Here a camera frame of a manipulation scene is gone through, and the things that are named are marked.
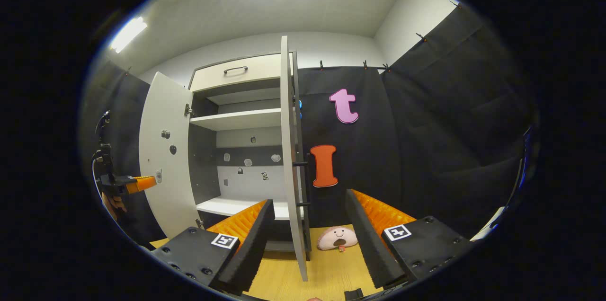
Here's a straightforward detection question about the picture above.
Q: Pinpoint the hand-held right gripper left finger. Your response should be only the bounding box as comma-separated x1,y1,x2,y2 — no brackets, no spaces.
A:
151,199,275,294

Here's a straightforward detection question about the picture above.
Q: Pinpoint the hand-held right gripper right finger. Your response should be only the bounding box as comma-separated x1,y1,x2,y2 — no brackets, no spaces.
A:
345,189,476,291

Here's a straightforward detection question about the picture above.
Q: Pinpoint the beige double-door shoe cabinet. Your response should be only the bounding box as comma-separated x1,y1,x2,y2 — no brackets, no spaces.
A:
188,52,313,252

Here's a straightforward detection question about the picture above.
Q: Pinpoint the white cabinet shelf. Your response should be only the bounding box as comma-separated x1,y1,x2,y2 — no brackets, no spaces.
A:
189,108,282,131
196,197,303,220

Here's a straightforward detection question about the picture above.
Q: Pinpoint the pink plush toy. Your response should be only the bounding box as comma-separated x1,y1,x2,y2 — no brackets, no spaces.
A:
316,226,359,251

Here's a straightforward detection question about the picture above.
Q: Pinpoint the black backdrop cloth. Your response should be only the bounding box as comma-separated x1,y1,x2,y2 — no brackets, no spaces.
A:
78,3,540,245

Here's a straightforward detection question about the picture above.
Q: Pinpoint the small ceiling light panel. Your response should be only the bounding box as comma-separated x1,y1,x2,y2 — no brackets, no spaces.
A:
110,17,148,53

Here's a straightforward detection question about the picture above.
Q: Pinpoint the row of black cloth clips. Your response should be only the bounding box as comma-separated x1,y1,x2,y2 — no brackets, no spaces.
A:
124,0,462,74

